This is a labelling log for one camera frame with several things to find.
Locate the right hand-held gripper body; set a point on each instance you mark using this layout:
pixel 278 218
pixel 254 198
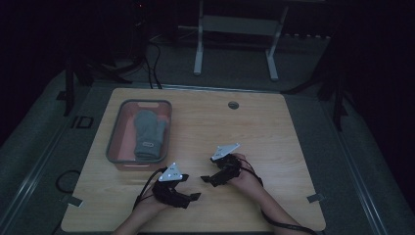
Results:
pixel 228 163

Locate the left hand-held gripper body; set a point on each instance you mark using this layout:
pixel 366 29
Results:
pixel 170 174

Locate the grey mitten with label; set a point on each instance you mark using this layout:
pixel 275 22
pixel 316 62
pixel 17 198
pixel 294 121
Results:
pixel 148 137

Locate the pink basin with grey rim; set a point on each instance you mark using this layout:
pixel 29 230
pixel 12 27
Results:
pixel 125 143

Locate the person's right hand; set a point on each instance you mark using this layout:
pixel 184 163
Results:
pixel 246 181

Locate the person's left hand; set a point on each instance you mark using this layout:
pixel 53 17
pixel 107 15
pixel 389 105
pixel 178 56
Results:
pixel 153 205

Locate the round grey table grommet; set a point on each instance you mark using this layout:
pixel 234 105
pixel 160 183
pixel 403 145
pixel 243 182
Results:
pixel 233 105

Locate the grey tape piece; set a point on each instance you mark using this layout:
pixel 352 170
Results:
pixel 72 201
pixel 315 197

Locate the black metal stand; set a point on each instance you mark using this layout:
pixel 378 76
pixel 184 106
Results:
pixel 339 104
pixel 69 88

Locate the white metal desk frame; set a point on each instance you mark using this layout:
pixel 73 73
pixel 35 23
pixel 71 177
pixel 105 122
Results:
pixel 236 27

